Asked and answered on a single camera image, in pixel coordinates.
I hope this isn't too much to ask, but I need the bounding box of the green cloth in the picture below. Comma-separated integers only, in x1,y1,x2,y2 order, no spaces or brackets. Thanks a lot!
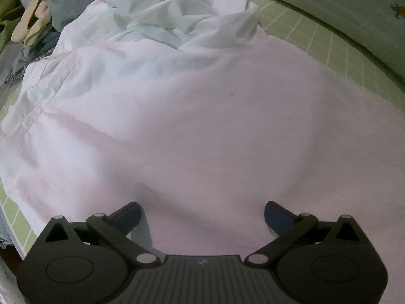
0,0,25,53

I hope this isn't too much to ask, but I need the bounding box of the light blue carrot-print sheet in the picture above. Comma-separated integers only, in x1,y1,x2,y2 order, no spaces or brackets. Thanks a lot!
282,0,404,78

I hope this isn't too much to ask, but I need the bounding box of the white garment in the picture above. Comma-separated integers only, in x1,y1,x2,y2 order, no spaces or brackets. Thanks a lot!
0,0,405,257

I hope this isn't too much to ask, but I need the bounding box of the grey-blue patterned cloth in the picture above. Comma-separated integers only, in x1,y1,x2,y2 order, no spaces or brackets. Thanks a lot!
1,0,95,87

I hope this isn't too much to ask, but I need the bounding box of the green grid cutting mat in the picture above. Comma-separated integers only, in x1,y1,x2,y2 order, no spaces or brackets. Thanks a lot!
1,0,404,258

